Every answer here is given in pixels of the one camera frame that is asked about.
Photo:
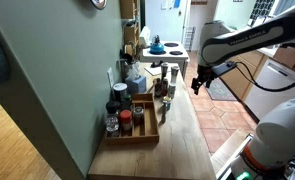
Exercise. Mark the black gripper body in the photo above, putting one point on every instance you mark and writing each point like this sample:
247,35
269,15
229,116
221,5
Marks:
205,74

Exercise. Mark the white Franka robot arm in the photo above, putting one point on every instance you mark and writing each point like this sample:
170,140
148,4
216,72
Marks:
247,36

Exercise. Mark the small white shaker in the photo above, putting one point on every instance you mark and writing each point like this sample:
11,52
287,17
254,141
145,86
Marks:
171,90

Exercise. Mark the red sauce bottle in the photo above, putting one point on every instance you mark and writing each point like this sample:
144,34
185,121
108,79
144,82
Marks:
165,86

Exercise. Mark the dark sauce bottle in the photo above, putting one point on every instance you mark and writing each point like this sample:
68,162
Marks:
158,87

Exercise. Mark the wooden compartment tray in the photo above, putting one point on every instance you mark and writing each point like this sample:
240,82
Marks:
147,131

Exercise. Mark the green lid spice jar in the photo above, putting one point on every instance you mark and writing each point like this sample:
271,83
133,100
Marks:
127,100

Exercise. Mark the red lid spice jar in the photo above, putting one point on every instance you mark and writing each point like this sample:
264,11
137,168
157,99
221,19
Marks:
126,119

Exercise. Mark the black lid spice jar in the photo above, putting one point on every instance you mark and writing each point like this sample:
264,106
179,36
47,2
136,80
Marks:
113,107

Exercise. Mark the grey floor mat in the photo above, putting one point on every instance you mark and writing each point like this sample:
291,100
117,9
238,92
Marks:
220,90

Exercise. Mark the small blue jar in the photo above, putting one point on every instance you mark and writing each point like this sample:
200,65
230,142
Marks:
167,102

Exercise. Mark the white stove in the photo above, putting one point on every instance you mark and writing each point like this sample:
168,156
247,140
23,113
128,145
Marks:
177,53

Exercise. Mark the wooden kitchen cabinets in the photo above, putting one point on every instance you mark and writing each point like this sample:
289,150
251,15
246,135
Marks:
243,71

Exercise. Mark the black object on board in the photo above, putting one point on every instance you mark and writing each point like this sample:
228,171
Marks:
157,63

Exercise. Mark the white cutting board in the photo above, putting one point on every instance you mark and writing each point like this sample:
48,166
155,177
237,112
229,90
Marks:
152,70

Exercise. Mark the teal kettle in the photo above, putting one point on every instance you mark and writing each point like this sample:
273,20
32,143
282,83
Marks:
157,46

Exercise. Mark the wooden butcher block cart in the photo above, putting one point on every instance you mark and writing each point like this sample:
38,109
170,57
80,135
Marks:
177,146

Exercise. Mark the blue tissue box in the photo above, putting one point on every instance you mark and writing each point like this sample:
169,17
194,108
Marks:
136,83

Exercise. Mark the white dishwasher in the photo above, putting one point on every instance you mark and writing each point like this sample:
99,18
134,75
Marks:
273,90

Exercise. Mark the white refrigerator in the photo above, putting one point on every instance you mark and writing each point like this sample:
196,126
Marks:
165,20

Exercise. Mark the light wooden board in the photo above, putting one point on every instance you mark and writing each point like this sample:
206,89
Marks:
228,148

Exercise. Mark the white utensil crock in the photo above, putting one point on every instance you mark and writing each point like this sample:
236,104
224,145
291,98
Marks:
128,68

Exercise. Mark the white lid round container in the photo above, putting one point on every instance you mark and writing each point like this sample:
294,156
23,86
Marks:
120,90

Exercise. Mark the cardboard box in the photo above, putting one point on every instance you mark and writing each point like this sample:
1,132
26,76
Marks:
291,56

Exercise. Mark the clear glass jar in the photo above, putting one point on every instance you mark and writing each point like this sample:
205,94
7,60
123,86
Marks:
112,126

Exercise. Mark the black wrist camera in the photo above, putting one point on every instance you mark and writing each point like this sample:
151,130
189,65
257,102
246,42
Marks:
224,69

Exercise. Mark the wooden wall spice rack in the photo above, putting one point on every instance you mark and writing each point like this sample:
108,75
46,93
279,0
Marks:
131,33

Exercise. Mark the white wall outlet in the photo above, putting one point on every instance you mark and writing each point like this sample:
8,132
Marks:
110,77

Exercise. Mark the wooden wall shelf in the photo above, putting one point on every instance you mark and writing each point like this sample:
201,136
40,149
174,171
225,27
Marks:
128,8

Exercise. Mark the round wall plate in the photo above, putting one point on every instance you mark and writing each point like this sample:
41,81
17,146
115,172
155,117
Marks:
99,3

